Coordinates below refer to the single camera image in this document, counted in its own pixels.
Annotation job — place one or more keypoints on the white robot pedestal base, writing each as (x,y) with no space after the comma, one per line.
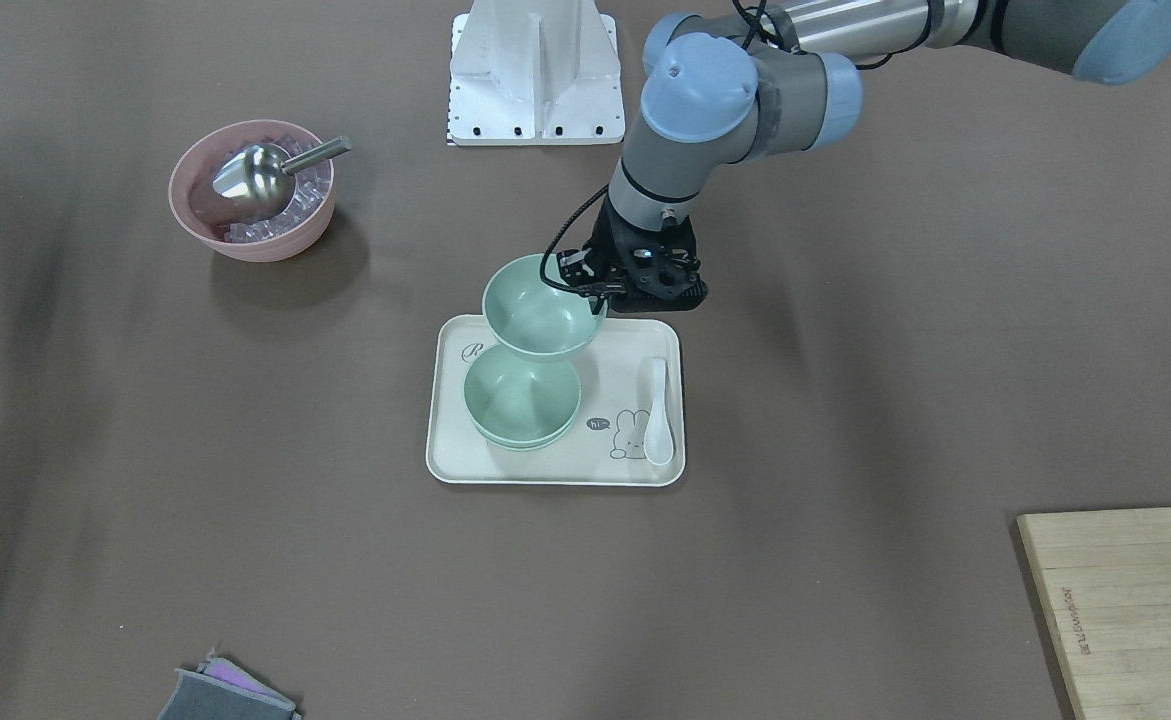
(535,73)

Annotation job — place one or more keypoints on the green bowl on tray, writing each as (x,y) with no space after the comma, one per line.
(522,425)

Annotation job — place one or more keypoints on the pink bowl with ice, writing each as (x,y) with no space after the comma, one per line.
(300,225)

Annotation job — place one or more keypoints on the white ceramic spoon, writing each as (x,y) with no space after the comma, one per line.
(658,442)

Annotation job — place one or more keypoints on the green bowl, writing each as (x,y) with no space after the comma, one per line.
(522,425)
(535,320)
(498,375)

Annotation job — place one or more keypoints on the cream rabbit serving tray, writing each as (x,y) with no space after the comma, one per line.
(605,444)

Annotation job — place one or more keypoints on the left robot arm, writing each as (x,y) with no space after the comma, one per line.
(782,76)

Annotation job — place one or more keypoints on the metal ice scoop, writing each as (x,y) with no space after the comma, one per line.
(258,182)

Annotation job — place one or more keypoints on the grey folded cloth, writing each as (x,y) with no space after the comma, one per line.
(218,688)

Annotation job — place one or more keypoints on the wooden cutting board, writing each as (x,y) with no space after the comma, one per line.
(1103,581)

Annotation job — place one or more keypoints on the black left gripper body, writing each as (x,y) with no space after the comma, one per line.
(608,244)

